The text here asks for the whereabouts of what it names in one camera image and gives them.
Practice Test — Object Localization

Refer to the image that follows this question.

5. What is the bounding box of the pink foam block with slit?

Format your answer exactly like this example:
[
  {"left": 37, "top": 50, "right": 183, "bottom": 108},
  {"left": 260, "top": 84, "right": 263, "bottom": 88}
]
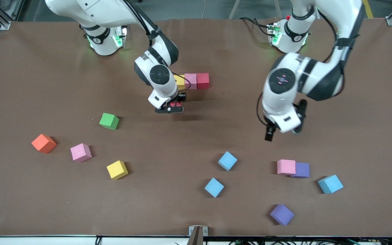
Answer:
[{"left": 70, "top": 143, "right": 92, "bottom": 163}]

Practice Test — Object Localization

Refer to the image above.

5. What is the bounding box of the orange foam block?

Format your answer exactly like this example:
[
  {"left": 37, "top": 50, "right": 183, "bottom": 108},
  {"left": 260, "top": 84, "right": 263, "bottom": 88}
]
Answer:
[{"left": 31, "top": 133, "right": 57, "bottom": 154}]

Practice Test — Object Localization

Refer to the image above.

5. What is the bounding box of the green foam block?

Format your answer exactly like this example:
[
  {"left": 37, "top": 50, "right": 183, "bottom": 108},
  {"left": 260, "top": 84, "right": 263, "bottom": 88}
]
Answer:
[{"left": 99, "top": 113, "right": 120, "bottom": 130}]

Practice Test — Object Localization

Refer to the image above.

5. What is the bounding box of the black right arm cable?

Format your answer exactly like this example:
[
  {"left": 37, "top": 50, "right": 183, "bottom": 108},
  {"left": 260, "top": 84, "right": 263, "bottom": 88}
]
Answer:
[{"left": 123, "top": 0, "right": 192, "bottom": 92}]

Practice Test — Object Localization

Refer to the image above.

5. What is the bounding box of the brown table mat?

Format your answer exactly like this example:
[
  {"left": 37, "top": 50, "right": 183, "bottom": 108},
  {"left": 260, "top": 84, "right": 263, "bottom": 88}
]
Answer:
[{"left": 0, "top": 18, "right": 392, "bottom": 238}]

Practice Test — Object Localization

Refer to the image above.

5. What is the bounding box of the blue foam block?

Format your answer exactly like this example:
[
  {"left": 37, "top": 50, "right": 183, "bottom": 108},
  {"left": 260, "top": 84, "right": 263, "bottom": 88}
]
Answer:
[
  {"left": 218, "top": 151, "right": 238, "bottom": 172},
  {"left": 317, "top": 174, "right": 344, "bottom": 194},
  {"left": 205, "top": 177, "right": 225, "bottom": 198}
]

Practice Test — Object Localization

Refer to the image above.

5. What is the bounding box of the purple foam block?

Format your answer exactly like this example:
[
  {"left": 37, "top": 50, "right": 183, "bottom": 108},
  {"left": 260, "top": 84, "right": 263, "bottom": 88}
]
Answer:
[
  {"left": 291, "top": 162, "right": 310, "bottom": 179},
  {"left": 270, "top": 204, "right": 294, "bottom": 226}
]

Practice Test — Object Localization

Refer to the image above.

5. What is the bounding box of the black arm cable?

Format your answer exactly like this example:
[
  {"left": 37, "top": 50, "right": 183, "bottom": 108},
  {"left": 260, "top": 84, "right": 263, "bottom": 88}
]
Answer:
[
  {"left": 256, "top": 7, "right": 341, "bottom": 128},
  {"left": 123, "top": 0, "right": 192, "bottom": 92}
]

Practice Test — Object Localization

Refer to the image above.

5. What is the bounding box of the metal bracket at table edge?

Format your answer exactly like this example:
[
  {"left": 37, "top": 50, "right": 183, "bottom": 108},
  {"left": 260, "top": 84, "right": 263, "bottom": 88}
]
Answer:
[{"left": 189, "top": 225, "right": 209, "bottom": 245}]

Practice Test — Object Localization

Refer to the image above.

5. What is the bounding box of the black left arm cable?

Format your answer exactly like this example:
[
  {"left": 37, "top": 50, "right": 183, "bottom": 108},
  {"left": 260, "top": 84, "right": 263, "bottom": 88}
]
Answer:
[{"left": 256, "top": 7, "right": 341, "bottom": 128}]

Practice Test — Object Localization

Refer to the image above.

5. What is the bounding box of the grey metal stand leg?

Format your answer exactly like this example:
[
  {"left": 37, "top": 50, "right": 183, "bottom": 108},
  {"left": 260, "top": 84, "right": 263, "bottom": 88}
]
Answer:
[{"left": 228, "top": 0, "right": 242, "bottom": 19}]

